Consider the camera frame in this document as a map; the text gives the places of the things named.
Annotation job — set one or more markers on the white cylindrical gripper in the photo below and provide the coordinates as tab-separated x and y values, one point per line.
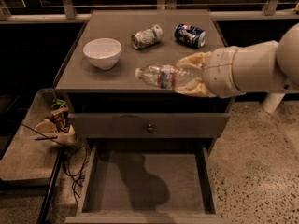
219	71

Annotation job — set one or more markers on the clear plastic water bottle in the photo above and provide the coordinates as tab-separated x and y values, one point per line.
170	77

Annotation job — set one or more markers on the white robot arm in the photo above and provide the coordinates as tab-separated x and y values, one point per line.
271	67

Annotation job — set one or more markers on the round metal drawer knob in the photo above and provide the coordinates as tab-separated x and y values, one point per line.
150	128

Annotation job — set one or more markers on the grey wooden drawer cabinet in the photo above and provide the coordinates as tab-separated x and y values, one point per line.
88	89

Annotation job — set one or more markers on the open grey middle drawer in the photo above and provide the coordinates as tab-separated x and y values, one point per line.
148	182

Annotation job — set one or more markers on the closed grey top drawer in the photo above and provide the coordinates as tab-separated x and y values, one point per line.
134	125

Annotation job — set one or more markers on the blue soda can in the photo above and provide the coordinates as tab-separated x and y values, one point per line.
189	35

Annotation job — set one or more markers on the green white soda can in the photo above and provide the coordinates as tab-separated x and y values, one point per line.
148	37

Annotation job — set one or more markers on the white ceramic bowl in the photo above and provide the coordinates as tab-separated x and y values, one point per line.
103	53

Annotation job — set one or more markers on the grey side tray table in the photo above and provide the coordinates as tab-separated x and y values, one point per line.
27	159

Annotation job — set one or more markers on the metal window railing frame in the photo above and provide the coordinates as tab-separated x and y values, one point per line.
80	10

